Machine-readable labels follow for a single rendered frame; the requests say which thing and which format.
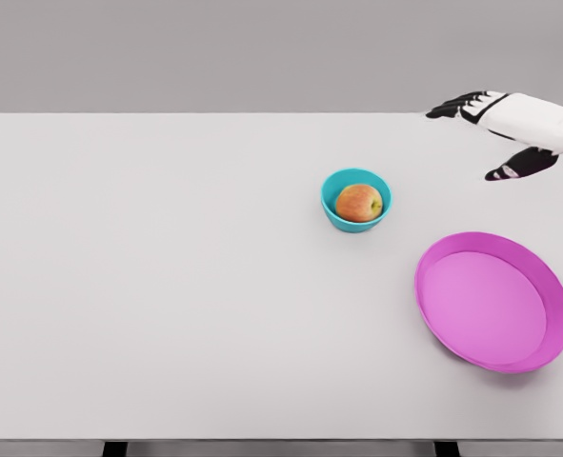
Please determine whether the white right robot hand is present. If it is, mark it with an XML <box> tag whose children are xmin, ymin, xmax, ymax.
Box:
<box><xmin>426</xmin><ymin>90</ymin><xmax>563</xmax><ymax>183</ymax></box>

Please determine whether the blue bowl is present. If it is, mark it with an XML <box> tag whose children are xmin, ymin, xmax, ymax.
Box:
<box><xmin>320</xmin><ymin>168</ymin><xmax>393</xmax><ymax>234</ymax></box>

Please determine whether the red-yellow apple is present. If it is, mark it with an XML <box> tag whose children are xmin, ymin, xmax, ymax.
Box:
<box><xmin>335</xmin><ymin>184</ymin><xmax>384</xmax><ymax>224</ymax></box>

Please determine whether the pink plate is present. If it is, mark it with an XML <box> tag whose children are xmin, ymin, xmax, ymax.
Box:
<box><xmin>413</xmin><ymin>231</ymin><xmax>563</xmax><ymax>375</ymax></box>

